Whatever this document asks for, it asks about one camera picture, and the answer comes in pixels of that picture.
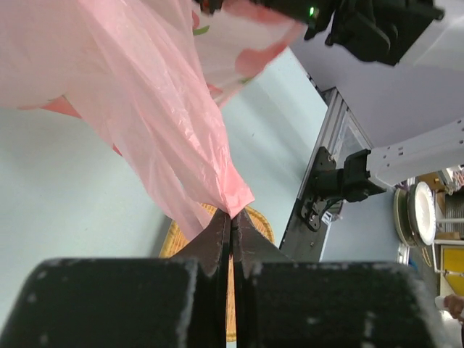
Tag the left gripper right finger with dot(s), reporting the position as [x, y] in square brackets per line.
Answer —
[282, 303]

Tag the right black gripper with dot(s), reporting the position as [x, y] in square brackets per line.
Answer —
[371, 31]

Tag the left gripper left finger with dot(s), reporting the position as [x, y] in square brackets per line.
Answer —
[178, 301]

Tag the pink plastic bag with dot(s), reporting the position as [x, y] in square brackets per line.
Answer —
[149, 77]

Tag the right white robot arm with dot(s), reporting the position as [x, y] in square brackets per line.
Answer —
[370, 172]

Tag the bystander hand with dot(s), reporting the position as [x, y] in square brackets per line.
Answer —
[454, 304]

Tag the stack of white plates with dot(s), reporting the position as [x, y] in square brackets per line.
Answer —
[414, 215]

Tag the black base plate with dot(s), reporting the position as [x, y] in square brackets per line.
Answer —
[304, 224]

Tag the aluminium frame rail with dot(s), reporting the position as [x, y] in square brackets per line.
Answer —
[340, 131]

